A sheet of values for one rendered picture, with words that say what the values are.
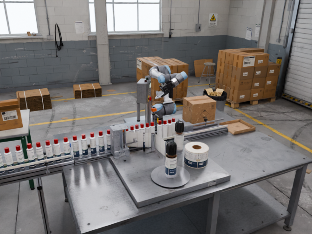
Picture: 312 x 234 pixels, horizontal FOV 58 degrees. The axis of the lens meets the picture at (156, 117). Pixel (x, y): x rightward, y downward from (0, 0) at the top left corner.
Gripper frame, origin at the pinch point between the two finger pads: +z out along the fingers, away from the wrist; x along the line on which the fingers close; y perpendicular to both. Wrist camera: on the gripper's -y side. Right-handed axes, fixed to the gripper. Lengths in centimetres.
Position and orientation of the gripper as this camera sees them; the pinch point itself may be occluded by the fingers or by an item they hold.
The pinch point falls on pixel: (156, 98)
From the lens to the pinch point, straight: 257.9
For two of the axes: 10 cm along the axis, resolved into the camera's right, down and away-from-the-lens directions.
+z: -7.8, 6.0, -1.5
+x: 4.2, 3.5, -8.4
